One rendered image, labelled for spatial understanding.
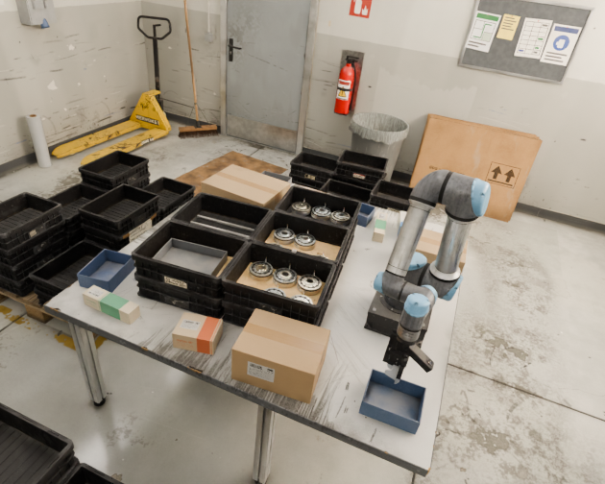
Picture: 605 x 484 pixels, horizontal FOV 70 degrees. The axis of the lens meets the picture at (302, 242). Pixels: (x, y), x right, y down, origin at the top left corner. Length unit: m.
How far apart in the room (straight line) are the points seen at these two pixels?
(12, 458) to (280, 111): 4.16
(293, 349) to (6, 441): 1.06
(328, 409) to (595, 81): 3.79
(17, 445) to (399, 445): 1.32
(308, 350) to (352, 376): 0.25
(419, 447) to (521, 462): 1.13
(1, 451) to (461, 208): 1.77
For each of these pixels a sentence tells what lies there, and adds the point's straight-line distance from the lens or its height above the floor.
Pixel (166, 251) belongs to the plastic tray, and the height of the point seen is 0.84.
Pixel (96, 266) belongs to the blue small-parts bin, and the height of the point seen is 0.72.
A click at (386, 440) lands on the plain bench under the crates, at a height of 0.70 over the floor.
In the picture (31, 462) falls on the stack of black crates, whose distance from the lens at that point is 1.89.
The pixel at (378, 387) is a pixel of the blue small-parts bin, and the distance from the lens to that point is 1.71.
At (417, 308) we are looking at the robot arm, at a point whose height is 1.11.
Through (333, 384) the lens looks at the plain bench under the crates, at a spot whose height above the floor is 0.70.
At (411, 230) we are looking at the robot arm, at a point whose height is 1.25.
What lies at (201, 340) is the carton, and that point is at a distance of 1.71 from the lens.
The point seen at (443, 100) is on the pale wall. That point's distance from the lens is 4.66.
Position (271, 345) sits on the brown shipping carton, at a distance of 1.57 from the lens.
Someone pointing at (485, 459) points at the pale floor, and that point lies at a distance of 2.60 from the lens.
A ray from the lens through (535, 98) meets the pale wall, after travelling 4.65.
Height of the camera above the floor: 2.02
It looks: 34 degrees down
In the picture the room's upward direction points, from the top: 7 degrees clockwise
